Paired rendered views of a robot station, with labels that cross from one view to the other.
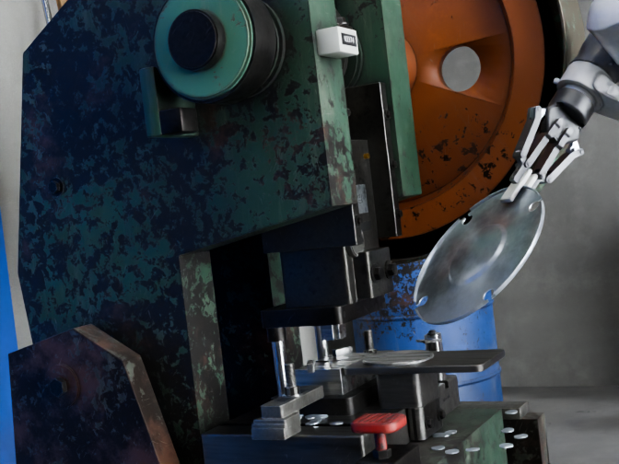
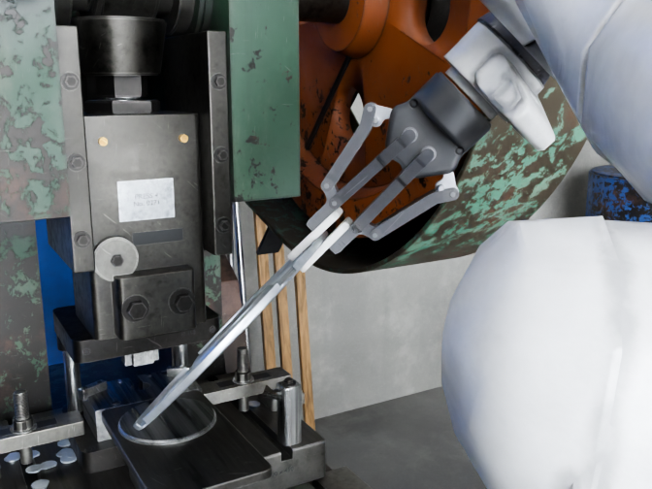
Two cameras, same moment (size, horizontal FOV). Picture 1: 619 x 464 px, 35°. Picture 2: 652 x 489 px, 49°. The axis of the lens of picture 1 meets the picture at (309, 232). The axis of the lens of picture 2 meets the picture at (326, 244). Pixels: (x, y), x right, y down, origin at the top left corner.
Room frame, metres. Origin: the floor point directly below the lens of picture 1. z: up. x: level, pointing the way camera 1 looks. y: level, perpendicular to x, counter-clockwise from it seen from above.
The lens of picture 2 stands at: (1.08, -0.76, 1.21)
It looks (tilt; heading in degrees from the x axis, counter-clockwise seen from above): 13 degrees down; 32
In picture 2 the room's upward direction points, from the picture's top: straight up
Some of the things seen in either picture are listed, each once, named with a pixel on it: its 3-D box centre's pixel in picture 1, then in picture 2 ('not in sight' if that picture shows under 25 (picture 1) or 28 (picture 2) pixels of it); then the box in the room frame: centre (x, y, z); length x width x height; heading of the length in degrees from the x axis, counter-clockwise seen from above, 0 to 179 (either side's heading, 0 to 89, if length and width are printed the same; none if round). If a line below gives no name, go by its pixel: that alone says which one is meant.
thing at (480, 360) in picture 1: (427, 394); (181, 482); (1.67, -0.17, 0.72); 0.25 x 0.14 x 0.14; 62
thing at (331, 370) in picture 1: (336, 373); (142, 402); (1.75, -0.02, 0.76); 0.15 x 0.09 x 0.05; 152
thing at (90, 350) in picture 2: (325, 316); (136, 331); (1.76, -0.01, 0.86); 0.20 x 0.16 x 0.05; 152
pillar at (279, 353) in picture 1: (279, 357); (72, 366); (1.71, 0.08, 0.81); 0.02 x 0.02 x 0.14
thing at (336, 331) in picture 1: (333, 327); (140, 348); (1.75, -0.02, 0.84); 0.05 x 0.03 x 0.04; 152
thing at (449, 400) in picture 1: (340, 418); (145, 452); (1.76, -0.02, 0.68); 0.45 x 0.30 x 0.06; 152
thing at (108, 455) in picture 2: (334, 393); (142, 422); (1.76, -0.01, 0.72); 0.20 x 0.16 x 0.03; 152
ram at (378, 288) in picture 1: (337, 216); (138, 214); (1.74, -0.05, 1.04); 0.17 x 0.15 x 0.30; 62
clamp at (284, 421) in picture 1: (289, 395); (16, 428); (1.61, 0.06, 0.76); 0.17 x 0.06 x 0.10; 152
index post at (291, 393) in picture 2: (435, 354); (289, 410); (1.85, -0.21, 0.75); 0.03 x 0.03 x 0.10; 62
